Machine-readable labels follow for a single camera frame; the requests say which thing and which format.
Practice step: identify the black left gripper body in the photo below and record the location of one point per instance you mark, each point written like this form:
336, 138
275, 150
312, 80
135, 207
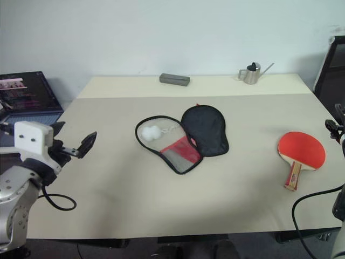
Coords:
60, 156

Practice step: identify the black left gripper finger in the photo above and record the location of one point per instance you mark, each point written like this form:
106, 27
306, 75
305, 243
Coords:
58, 127
87, 144

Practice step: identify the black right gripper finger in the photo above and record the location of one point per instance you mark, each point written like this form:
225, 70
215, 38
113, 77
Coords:
332, 126
341, 112

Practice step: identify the red table tennis paddle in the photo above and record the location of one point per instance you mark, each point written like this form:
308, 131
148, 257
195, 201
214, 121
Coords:
302, 148

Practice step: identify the black and red paddle case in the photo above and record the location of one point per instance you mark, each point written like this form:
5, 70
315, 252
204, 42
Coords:
207, 132

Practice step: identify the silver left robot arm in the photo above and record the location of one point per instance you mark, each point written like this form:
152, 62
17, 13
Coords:
16, 189

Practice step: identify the black office chair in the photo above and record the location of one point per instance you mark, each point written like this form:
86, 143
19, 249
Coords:
332, 78

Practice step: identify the open laptop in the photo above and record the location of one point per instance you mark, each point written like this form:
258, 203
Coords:
27, 91

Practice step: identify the small metal watering can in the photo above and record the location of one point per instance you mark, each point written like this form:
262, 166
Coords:
252, 76

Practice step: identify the grey rectangular block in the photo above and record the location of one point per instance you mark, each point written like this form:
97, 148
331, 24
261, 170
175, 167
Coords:
174, 80

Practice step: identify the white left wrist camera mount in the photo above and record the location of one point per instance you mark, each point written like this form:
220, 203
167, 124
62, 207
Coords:
29, 136

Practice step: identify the black table frame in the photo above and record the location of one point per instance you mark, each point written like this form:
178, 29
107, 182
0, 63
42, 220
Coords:
188, 238

